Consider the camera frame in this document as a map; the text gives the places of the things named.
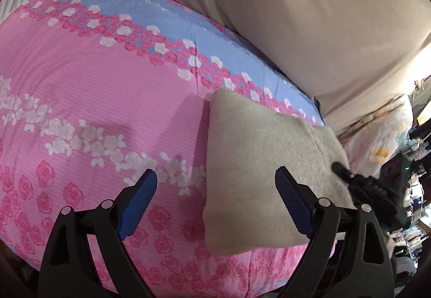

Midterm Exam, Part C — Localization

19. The dark cluttered shelf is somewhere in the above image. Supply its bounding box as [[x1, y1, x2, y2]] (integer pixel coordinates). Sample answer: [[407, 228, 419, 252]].
[[385, 78, 431, 288]]

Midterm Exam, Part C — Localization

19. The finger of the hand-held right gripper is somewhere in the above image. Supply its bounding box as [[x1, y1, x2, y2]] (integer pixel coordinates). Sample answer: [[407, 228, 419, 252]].
[[332, 162, 358, 185]]

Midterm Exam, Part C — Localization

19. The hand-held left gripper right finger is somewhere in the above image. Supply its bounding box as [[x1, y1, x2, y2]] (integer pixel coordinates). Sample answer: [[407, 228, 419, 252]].
[[274, 166, 394, 298]]

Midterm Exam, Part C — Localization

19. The pink floral bedsheet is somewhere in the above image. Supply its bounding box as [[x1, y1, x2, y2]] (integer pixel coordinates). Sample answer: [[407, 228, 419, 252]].
[[0, 0, 337, 298]]

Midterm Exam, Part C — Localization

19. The white floral pillow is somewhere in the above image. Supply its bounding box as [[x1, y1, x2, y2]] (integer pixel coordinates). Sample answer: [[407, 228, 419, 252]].
[[337, 94, 415, 181]]

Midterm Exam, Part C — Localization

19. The beige backdrop cloth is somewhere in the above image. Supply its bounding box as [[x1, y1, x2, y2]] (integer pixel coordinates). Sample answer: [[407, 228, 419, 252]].
[[47, 0, 431, 130]]

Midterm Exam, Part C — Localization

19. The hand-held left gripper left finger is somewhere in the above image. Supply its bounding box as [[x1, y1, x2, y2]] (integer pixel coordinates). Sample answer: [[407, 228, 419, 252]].
[[40, 168, 158, 298]]

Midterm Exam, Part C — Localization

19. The beige fluffy towel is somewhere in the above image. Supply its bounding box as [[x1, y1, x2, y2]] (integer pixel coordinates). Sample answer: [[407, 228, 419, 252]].
[[203, 87, 357, 255]]

